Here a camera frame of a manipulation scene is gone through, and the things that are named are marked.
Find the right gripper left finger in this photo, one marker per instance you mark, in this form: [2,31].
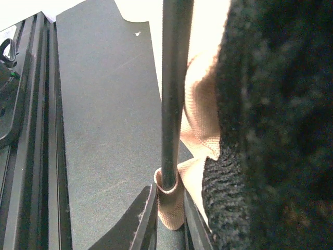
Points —
[137,228]

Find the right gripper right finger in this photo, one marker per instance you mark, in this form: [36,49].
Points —
[196,232]

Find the beige fabric pet tent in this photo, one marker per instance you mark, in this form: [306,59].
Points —
[255,150]

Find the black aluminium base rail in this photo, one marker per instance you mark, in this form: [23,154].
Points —
[34,188]

